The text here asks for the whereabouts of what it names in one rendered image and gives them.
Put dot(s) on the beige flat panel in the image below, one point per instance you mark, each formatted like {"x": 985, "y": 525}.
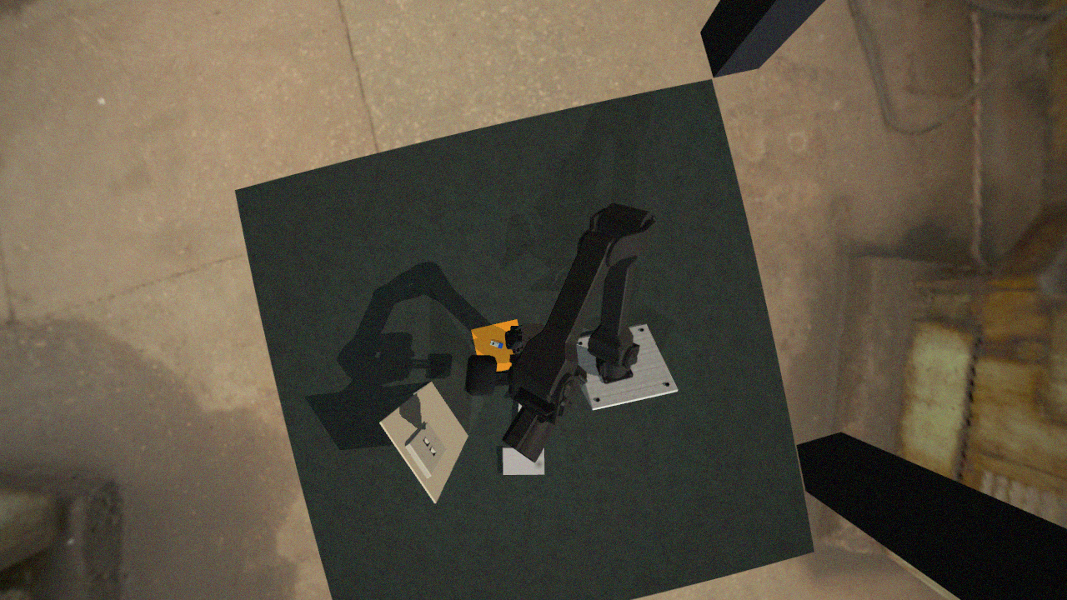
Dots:
{"x": 428, "y": 436}

